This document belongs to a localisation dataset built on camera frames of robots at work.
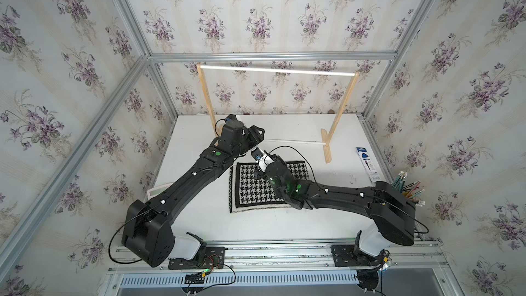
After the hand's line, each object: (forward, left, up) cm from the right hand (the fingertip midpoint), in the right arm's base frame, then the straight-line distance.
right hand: (267, 152), depth 79 cm
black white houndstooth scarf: (-9, +8, -19) cm, 22 cm away
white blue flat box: (+8, -49, -20) cm, 54 cm away
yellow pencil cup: (-11, -55, -8) cm, 57 cm away
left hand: (+4, +1, +5) cm, 7 cm away
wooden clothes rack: (+25, -32, -21) cm, 46 cm away
